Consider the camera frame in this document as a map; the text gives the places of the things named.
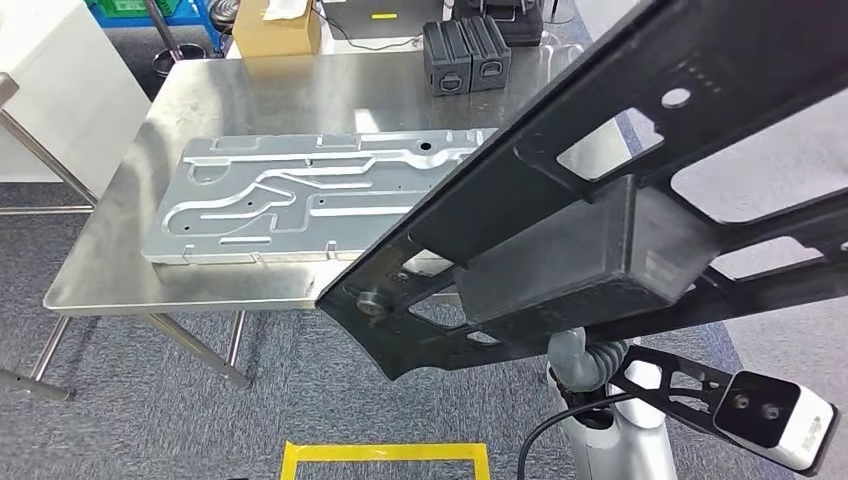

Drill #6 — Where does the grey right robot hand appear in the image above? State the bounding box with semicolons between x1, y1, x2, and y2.
547;327;631;393

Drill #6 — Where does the long black plastic panel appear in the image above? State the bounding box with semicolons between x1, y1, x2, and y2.
315;0;848;382

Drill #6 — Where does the stainless steel workbench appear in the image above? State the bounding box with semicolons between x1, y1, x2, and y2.
29;40;666;391

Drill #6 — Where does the black ribbed battery case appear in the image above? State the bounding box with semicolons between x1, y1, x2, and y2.
422;18;475;99
460;14;513;94

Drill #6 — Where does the black device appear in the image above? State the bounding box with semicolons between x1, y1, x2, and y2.
453;0;546;48

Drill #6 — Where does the embossed silver metal plate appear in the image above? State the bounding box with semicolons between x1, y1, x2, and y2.
140;127;499;266

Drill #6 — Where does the grey case with yellow label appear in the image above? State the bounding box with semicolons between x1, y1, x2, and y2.
319;0;445;41

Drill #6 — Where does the brown cardboard box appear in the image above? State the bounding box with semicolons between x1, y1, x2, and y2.
231;0;323;60

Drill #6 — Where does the chrome stanchion base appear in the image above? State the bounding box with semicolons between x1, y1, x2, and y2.
208;0;241;34

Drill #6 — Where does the stanchion with black base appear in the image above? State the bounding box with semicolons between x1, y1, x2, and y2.
140;0;212;79

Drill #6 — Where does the blue plastic tray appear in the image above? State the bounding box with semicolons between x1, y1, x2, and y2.
84;0;223;51

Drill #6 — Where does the green plastic crate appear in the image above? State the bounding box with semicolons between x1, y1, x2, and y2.
99;0;181;19

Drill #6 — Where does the white cabinet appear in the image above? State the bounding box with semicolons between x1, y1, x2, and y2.
0;0;152;200

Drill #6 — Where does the stainless steel table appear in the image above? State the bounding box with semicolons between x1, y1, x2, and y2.
0;71;101;403

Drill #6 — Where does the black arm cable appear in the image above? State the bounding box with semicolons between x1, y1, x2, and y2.
516;392;637;480

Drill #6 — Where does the thin black table cable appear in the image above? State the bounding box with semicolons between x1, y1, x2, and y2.
311;0;425;53

